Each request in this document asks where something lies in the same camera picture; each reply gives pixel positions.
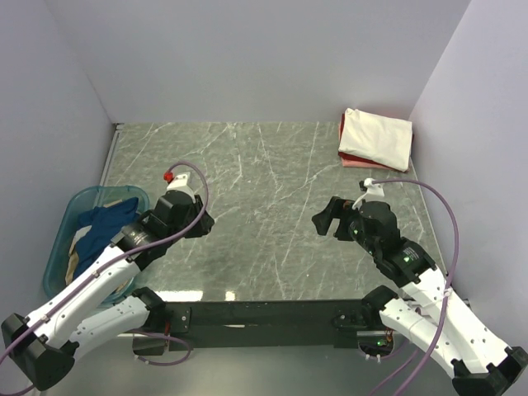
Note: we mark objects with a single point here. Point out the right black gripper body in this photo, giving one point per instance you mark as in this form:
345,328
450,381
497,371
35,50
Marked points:
351,228

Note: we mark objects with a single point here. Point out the white t-shirt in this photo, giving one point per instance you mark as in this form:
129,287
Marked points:
374,141

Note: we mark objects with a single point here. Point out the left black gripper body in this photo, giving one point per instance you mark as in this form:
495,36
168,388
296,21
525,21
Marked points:
194,213

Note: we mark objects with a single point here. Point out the blue t-shirt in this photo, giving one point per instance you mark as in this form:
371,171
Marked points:
103,231

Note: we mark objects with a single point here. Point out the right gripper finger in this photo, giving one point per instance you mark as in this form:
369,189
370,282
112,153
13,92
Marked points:
337,207
322,221

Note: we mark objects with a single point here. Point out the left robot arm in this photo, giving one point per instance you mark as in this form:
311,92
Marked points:
46,343

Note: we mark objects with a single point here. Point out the beige t-shirt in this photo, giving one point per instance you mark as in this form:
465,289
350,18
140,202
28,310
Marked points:
74,260

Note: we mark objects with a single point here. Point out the folded pink t-shirt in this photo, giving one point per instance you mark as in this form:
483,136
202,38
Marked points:
356,163

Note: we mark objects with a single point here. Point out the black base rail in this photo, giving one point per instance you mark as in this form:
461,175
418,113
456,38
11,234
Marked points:
341,323

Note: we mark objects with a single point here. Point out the folded red t-shirt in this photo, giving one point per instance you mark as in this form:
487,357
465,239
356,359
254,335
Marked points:
350,156

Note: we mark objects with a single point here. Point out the teal plastic basket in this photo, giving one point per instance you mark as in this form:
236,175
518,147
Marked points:
94,196

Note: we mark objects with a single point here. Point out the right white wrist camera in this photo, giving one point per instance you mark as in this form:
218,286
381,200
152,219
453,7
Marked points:
370,191

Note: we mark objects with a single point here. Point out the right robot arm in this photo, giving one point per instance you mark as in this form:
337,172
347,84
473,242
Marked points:
424,309

